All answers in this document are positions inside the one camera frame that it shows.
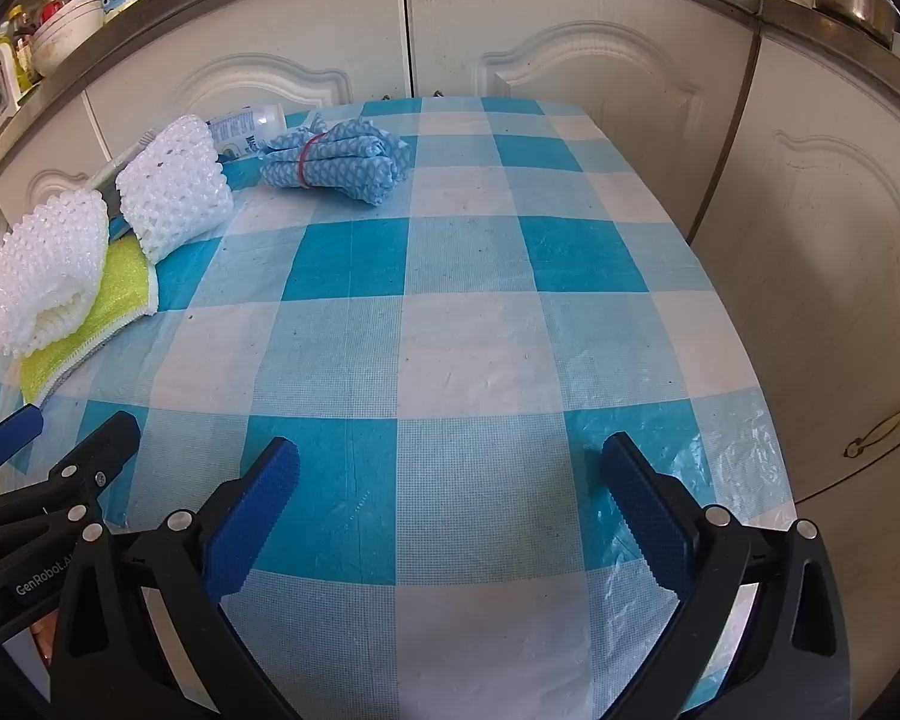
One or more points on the white toothbrush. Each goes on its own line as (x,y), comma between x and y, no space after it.
(116,163)

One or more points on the yellow condiment bottle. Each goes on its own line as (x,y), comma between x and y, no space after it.
(22,52)

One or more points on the white ceramic bowl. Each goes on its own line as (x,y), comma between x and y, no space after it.
(67,34)

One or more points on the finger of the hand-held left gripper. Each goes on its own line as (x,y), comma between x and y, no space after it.
(7,436)
(101,450)

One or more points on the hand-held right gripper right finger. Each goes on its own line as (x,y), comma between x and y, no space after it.
(645,510)

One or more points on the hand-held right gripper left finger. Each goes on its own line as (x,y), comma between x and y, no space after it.
(259,510)

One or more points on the white foam net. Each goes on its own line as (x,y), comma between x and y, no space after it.
(172,187)
(37,277)

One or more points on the blue patterned cloth bundle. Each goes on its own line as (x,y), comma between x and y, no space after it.
(337,161)

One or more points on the blue checkered tablecloth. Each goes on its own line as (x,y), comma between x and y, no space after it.
(457,330)

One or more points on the white cabinet door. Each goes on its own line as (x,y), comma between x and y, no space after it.
(607,52)
(270,37)
(45,165)

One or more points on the yellow green sponge cloth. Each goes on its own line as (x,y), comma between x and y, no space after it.
(120,292)

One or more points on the white bottle blue label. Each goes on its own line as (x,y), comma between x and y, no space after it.
(244,127)

